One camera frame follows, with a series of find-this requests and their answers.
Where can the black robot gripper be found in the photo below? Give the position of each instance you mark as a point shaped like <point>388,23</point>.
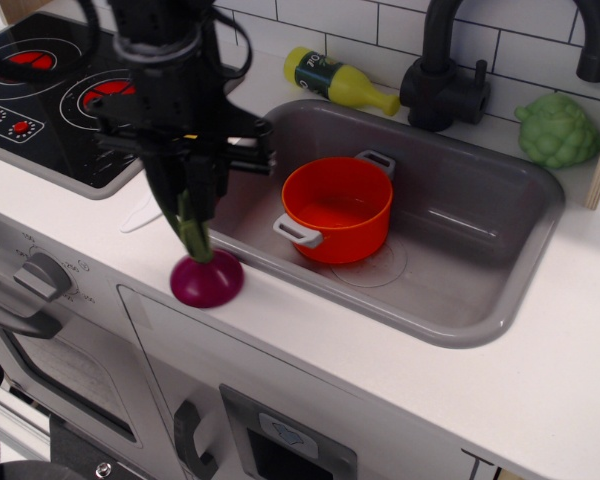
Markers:
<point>179,106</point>

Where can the purple toy beet green leaves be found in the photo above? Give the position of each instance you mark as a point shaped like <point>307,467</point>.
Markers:
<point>204,277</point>

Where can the grey plastic sink basin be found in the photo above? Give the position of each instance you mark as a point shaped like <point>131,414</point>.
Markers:
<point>429,235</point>

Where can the grey oven knob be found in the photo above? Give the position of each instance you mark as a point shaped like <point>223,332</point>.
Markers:
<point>44,277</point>

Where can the yellow toy oil bottle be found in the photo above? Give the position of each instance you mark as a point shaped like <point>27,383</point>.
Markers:
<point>340,83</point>

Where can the black toy stovetop red burners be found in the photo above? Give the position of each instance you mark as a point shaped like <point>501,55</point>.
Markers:
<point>45,129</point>

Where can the black toy faucet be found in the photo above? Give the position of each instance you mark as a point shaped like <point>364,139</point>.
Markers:
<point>437,94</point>

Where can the grey dishwasher control panel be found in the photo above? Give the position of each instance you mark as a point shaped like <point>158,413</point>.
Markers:
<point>272,445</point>

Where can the green toy artichoke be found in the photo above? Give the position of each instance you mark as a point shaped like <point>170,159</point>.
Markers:
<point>555,132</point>

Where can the toy knife yellow handle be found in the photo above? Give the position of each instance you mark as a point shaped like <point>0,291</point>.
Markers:
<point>144,212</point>

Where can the orange toy pot grey handles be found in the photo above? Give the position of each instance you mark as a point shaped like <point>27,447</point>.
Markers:
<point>337,209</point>

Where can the grey oven door handle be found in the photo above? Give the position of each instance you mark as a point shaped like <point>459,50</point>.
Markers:
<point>38,325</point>

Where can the dark grey cabinet handle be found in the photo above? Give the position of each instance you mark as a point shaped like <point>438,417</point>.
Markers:
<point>185,423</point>

